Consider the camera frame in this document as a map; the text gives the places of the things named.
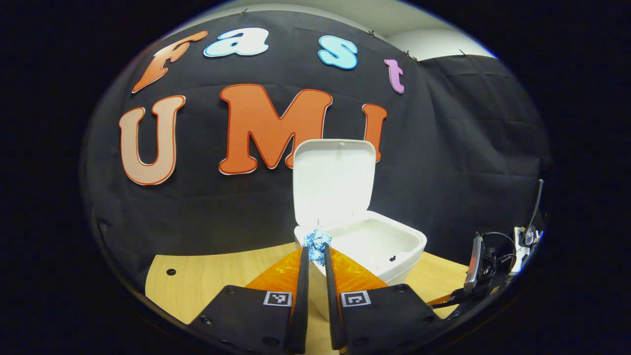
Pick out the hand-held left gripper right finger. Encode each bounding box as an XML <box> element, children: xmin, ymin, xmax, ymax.
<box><xmin>323</xmin><ymin>245</ymin><xmax>444</xmax><ymax>355</ymax></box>

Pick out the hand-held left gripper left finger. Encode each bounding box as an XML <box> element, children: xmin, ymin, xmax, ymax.
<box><xmin>190</xmin><ymin>246</ymin><xmax>310</xmax><ymax>355</ymax></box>

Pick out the blue paper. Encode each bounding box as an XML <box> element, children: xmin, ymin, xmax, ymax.
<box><xmin>302</xmin><ymin>228</ymin><xmax>332</xmax><ymax>267</ymax></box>

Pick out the white desktop garbage bin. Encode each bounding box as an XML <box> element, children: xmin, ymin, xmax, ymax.
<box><xmin>292</xmin><ymin>139</ymin><xmax>427</xmax><ymax>321</ymax></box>

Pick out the wooden desktop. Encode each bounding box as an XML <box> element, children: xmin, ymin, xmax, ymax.
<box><xmin>144</xmin><ymin>242</ymin><xmax>469</xmax><ymax>355</ymax></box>

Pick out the white power strip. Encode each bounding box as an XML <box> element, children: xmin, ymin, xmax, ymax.
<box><xmin>512</xmin><ymin>226</ymin><xmax>544</xmax><ymax>275</ymax></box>

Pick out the black backdrop cloth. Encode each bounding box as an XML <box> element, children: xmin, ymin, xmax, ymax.
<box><xmin>81</xmin><ymin>10</ymin><xmax>553</xmax><ymax>291</ymax></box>

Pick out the black cable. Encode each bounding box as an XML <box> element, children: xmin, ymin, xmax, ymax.
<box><xmin>524</xmin><ymin>178</ymin><xmax>545</xmax><ymax>246</ymax></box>

